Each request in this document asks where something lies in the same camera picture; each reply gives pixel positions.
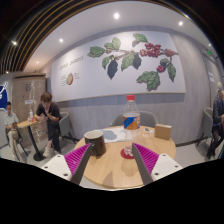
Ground person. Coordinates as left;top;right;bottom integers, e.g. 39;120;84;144
3;101;22;163
206;81;224;160
34;91;63;158

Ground round ceiling lights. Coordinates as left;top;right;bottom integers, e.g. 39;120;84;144
11;12;184;66

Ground clear red-capped drink bottle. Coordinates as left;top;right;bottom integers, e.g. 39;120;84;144
122;94;141;156

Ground small round wooden table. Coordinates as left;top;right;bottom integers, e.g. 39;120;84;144
16;119;46;162

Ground coffee plant wall mural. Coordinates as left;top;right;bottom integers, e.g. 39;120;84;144
49;30;187;103

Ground white wall notice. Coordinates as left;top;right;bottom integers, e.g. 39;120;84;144
207;71;216;83

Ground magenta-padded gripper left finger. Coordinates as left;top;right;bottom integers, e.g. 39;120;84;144
40;143;94;185

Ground blue wall sign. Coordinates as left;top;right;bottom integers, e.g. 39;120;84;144
0;82;9;112

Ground flat round red coaster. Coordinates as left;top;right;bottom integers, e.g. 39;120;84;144
120;148;136;160

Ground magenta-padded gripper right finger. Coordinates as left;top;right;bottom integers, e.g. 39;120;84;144
131;142;184;186

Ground small cardboard box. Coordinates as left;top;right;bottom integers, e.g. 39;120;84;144
154;123;173;141

